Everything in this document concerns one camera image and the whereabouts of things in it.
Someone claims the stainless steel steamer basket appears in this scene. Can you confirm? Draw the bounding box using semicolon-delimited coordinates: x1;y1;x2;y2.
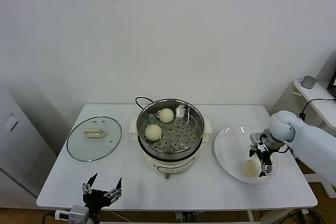
136;99;206;159

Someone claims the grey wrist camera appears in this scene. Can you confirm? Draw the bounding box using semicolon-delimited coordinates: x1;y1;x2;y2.
249;132;263;146
70;205;90;222

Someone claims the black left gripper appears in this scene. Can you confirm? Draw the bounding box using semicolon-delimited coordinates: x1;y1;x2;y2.
82;173;123;212

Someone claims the black cooker power cord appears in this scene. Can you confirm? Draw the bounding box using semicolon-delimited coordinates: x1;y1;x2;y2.
135;97;155;111

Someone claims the round glass pot lid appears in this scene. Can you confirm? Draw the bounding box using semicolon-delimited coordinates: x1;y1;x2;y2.
66;115;123;162

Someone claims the white side desk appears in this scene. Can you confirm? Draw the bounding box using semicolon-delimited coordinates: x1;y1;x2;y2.
270;79;336;135

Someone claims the cream electric cooker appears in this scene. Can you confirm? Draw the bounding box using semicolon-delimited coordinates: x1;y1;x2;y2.
128;118;213;180

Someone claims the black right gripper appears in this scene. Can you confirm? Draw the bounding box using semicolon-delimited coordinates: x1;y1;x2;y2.
248;142;274;178

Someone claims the white floor stand base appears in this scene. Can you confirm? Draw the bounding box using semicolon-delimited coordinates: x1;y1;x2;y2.
311;173;334;197

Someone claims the black framed monitor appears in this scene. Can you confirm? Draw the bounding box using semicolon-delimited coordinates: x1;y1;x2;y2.
327;68;336;91

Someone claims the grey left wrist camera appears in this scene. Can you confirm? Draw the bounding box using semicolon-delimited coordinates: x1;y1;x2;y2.
70;205;90;222

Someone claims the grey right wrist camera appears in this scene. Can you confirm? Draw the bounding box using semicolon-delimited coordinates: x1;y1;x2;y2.
249;132;263;146

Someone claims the white round plate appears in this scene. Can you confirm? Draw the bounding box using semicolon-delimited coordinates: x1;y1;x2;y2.
214;126;281;185

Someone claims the white table frame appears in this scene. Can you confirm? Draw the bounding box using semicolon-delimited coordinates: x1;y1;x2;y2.
90;209;255;224

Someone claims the black power adapter with cable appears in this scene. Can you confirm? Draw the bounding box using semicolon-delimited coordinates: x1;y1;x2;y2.
299;98;336;121

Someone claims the white grey cabinet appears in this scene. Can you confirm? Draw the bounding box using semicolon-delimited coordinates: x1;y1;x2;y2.
0;82;58;204

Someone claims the white steamed baozi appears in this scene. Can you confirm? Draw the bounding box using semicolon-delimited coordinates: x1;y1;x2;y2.
243;161;260;177
144;124;162;142
159;108;175;123

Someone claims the grey round speaker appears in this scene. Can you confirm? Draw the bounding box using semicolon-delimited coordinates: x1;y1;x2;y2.
300;76;317;89

